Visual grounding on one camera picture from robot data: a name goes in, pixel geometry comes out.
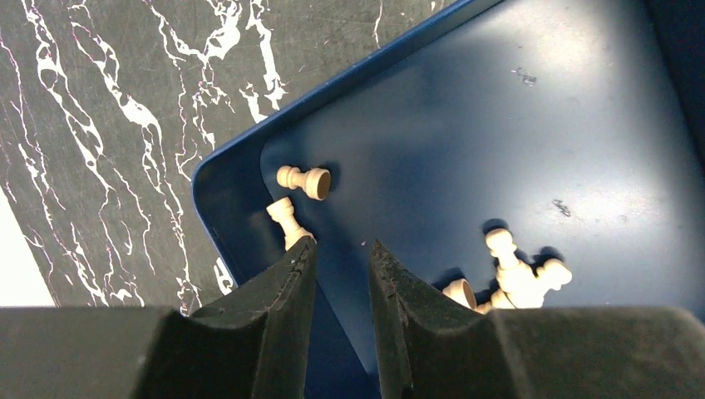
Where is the dark blue tin box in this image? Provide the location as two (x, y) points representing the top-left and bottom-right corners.
(192, 1), (704, 398)

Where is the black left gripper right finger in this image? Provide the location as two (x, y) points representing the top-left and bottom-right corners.
(368, 242), (704, 398)

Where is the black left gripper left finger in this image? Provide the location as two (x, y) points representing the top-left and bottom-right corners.
(1, 238), (318, 398)

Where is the light wooden chess piece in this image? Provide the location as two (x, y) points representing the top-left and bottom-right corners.
(276, 165), (332, 201)
(474, 289), (515, 314)
(266, 197), (315, 250)
(537, 259), (573, 291)
(486, 229), (545, 309)
(442, 278), (477, 309)

